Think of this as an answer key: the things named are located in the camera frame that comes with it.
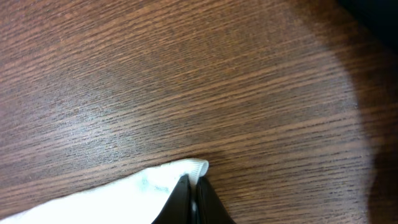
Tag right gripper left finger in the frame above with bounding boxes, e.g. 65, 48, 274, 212
152, 175, 191, 224

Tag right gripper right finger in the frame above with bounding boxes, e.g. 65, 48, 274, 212
197, 177, 236, 224

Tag white t-shirt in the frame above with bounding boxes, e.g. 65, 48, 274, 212
1, 159, 209, 224

